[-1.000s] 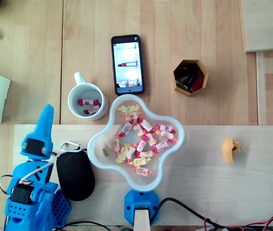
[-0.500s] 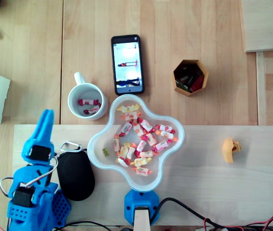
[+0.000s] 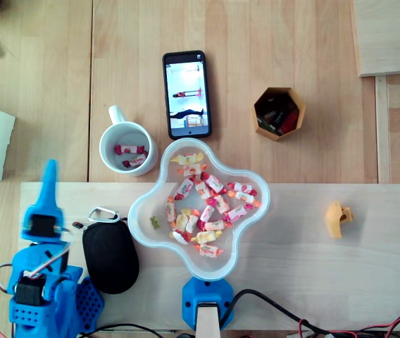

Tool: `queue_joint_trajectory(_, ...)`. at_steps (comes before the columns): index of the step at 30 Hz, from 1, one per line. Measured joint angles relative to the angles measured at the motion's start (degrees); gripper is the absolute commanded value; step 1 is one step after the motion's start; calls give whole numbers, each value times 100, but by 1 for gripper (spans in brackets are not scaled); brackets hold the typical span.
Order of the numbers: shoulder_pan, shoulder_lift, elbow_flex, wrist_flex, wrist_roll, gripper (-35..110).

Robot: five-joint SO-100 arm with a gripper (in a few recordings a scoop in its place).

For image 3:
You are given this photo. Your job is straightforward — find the silver carabiner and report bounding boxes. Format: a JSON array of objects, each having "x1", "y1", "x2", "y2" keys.
[{"x1": 87, "y1": 206, "x2": 120, "y2": 223}]

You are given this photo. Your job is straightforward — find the black zip pouch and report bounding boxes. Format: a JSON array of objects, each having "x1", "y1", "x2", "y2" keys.
[{"x1": 82, "y1": 220, "x2": 140, "y2": 296}]

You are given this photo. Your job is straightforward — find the white ceramic mug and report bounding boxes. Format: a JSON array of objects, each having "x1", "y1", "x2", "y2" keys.
[{"x1": 99, "y1": 104, "x2": 159, "y2": 177}]

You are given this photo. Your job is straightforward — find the orange white wrapped candy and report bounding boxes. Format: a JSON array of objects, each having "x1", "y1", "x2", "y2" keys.
[
  {"x1": 203, "y1": 220, "x2": 232, "y2": 232},
  {"x1": 194, "y1": 242, "x2": 224, "y2": 258},
  {"x1": 165, "y1": 196, "x2": 177, "y2": 223},
  {"x1": 185, "y1": 213, "x2": 199, "y2": 233},
  {"x1": 194, "y1": 180, "x2": 213, "y2": 200},
  {"x1": 177, "y1": 164, "x2": 208, "y2": 177},
  {"x1": 227, "y1": 192, "x2": 263, "y2": 208}
]

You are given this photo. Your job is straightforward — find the yellow white wrapped candy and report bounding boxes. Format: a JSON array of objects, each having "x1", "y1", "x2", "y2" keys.
[
  {"x1": 174, "y1": 208, "x2": 190, "y2": 232},
  {"x1": 191, "y1": 232, "x2": 218, "y2": 244},
  {"x1": 170, "y1": 152, "x2": 204, "y2": 165}
]

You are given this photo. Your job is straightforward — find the black smartphone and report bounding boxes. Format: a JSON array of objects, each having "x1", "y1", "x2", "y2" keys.
[{"x1": 161, "y1": 49, "x2": 213, "y2": 141}]

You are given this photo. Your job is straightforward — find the clear plastic Dragolo candy bowl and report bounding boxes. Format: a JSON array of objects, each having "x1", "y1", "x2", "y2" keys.
[{"x1": 127, "y1": 137, "x2": 271, "y2": 282}]

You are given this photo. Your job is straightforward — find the orange hexagonal box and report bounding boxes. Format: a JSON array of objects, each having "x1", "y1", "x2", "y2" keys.
[{"x1": 253, "y1": 87, "x2": 307, "y2": 142}]

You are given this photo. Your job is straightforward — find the black small device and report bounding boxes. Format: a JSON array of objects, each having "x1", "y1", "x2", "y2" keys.
[{"x1": 256, "y1": 109, "x2": 286, "y2": 130}]

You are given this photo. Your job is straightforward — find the red small box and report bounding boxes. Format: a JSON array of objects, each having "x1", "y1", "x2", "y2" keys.
[{"x1": 277, "y1": 108, "x2": 300, "y2": 134}]

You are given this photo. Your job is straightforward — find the large light wooden board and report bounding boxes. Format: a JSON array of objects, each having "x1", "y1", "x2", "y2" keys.
[{"x1": 18, "y1": 182, "x2": 400, "y2": 332}]

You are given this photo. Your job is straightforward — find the yellow printed plastic part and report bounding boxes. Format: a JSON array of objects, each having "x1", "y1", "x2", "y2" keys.
[{"x1": 324, "y1": 200, "x2": 356, "y2": 239}]

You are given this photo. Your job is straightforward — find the light wooden strip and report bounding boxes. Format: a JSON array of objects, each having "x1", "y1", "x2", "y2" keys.
[{"x1": 375, "y1": 75, "x2": 392, "y2": 184}]

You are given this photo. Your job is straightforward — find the small light wooden board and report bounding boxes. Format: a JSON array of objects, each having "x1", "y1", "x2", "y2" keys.
[{"x1": 349, "y1": 0, "x2": 400, "y2": 79}]

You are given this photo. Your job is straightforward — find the thin black cable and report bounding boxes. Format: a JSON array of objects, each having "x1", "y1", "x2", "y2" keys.
[{"x1": 80, "y1": 323, "x2": 165, "y2": 338}]

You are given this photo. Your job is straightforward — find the blue printed post foot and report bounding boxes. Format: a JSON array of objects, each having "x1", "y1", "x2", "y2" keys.
[{"x1": 181, "y1": 276, "x2": 235, "y2": 332}]

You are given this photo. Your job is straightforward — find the wooden square post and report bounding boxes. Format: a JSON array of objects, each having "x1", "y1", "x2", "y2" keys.
[{"x1": 195, "y1": 303, "x2": 221, "y2": 338}]

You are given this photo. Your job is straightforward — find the thick black cable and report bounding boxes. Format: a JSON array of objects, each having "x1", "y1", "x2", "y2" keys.
[{"x1": 220, "y1": 288, "x2": 331, "y2": 335}]

